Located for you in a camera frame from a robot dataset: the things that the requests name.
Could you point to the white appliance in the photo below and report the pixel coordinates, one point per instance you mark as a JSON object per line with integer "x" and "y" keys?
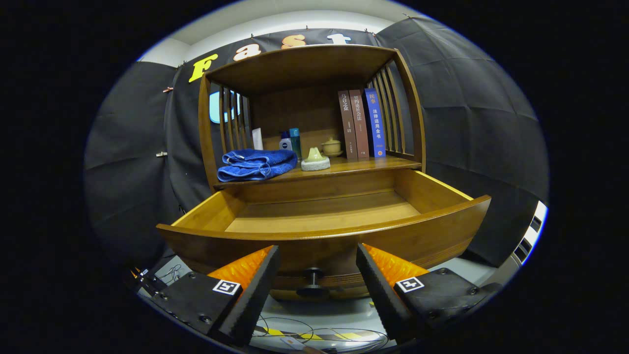
{"x": 533, "y": 231}

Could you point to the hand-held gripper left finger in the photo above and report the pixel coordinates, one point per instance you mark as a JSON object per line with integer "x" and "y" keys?
{"x": 253, "y": 300}

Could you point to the wooden countertop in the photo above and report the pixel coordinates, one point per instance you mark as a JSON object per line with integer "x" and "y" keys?
{"x": 363, "y": 164}

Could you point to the white bottle with blue cap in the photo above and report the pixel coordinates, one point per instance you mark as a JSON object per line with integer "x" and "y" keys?
{"x": 285, "y": 144}

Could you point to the beige lidded teacup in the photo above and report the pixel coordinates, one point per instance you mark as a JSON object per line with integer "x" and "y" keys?
{"x": 332, "y": 146}

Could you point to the brown wooden cabinet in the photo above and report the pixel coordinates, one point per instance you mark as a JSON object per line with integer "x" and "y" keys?
{"x": 295, "y": 64}

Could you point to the blue book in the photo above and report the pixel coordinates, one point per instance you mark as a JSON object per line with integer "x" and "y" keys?
{"x": 375, "y": 123}

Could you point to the brown wooden drawer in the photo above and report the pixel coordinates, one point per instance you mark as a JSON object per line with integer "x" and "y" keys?
{"x": 324, "y": 216}

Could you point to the teal glass bottle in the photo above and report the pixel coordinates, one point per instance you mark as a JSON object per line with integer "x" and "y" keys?
{"x": 295, "y": 140}

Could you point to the white card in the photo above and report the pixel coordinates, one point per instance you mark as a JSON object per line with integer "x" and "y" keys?
{"x": 257, "y": 139}

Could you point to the black floor equipment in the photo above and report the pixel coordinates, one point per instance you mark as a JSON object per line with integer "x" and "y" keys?
{"x": 150, "y": 284}

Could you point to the folded blue towel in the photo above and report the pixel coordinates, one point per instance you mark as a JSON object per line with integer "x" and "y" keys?
{"x": 255, "y": 164}

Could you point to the dark brown book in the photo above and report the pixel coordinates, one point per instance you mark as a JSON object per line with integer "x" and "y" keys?
{"x": 347, "y": 123}

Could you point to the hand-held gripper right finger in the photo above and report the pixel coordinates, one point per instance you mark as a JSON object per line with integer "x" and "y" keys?
{"x": 381, "y": 300}

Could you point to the reddish brown book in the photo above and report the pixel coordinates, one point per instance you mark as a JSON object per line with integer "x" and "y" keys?
{"x": 358, "y": 123}

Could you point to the yellow black floor tape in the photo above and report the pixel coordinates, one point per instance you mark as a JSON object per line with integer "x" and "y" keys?
{"x": 309, "y": 336}

